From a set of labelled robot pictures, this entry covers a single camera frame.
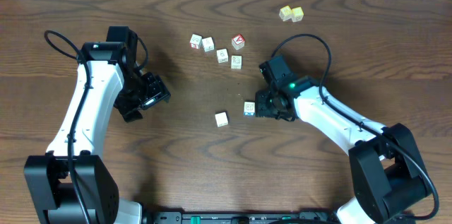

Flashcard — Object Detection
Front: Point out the plain white wooden block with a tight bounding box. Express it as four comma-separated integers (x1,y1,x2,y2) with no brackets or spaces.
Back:
215,112,229,127

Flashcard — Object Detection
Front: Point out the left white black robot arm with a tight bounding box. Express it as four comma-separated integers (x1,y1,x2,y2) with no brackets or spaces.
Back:
24,40,170,223

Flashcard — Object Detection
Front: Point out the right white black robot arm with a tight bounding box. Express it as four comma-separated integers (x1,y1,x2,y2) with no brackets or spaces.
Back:
256,72,439,223

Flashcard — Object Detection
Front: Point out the white block circle drawing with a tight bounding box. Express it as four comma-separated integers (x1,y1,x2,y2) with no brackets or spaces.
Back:
231,55,242,69

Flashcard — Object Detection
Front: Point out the white block with drawing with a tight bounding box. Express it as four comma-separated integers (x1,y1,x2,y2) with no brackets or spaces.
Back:
216,49,229,64

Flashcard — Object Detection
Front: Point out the red letter A block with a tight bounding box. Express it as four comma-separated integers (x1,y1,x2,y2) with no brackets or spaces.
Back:
232,34,246,50

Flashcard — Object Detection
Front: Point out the white block red side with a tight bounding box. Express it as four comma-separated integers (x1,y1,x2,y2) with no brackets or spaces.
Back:
189,34,202,49

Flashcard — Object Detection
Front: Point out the white block beside red-sided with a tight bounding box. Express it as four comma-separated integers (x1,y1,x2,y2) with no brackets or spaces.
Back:
201,37,215,52

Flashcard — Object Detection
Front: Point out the left yellow wooden block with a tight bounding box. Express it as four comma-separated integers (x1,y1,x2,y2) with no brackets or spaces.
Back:
279,6,293,21

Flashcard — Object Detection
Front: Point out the yellow wooden block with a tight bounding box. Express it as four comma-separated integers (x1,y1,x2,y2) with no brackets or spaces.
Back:
279,6,293,21
292,6,304,23

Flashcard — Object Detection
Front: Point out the right yellow wooden block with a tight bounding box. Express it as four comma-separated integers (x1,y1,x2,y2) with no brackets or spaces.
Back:
292,6,304,23

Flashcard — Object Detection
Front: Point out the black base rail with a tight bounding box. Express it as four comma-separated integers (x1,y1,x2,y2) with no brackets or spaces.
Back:
153,211,339,224

